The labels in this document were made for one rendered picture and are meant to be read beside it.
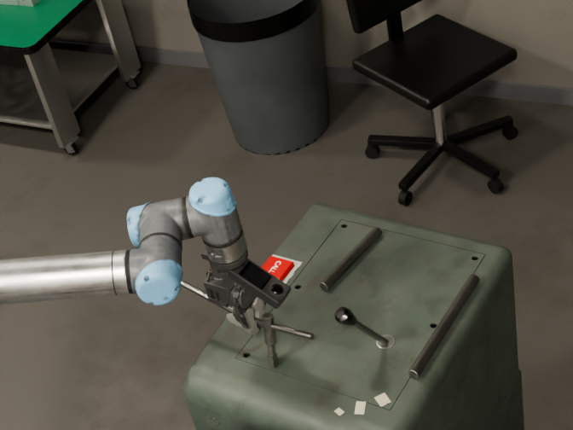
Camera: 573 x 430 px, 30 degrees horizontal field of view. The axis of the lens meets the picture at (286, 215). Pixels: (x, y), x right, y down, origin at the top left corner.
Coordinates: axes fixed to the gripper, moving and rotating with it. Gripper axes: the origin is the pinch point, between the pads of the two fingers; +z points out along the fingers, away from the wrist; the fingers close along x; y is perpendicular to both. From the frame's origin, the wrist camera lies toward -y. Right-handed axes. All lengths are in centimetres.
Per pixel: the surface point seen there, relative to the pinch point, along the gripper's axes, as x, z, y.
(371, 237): -36.1, 5.1, -5.5
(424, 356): -9.1, 4.8, -30.6
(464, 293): -27.2, 4.9, -30.9
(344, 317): -2.9, -7.4, -18.7
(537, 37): -266, 102, 46
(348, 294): -20.5, 6.9, -7.9
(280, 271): -20.5, 5.7, 8.6
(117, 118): -196, 133, 236
